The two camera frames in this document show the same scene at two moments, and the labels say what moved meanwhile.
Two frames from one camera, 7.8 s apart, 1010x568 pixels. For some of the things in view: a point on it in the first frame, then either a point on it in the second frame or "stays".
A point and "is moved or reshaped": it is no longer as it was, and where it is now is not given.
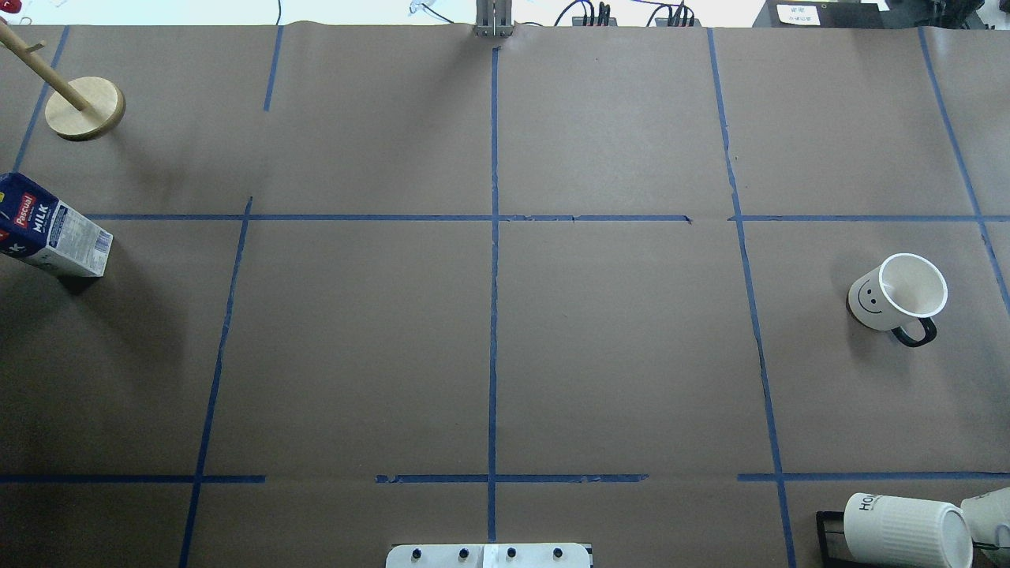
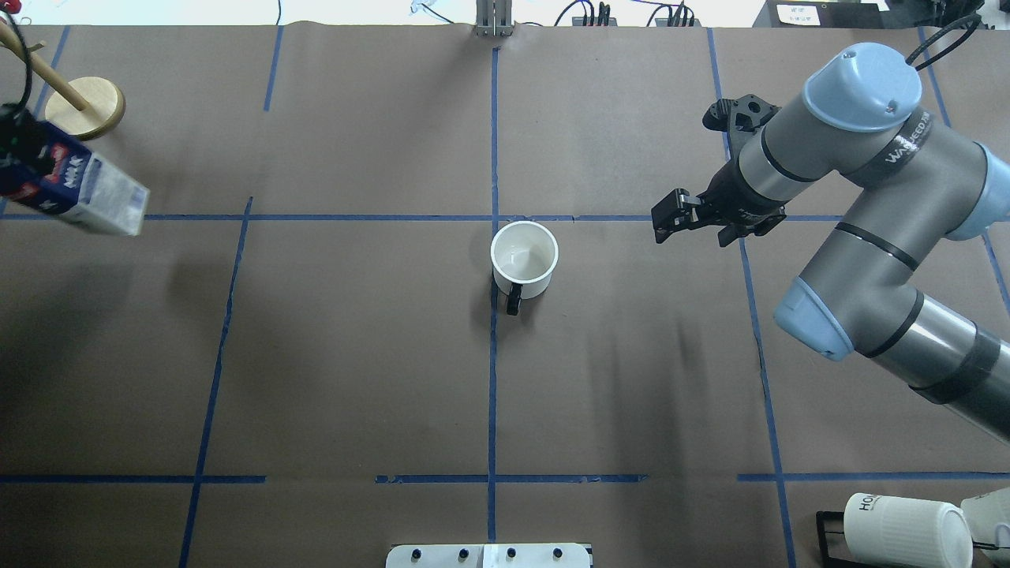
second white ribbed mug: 989,518 stays
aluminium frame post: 494,19 stays
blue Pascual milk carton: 46,232 → 83,188
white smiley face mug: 901,295 is moved or reshaped
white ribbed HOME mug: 886,532 stays
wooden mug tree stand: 83,110 stays
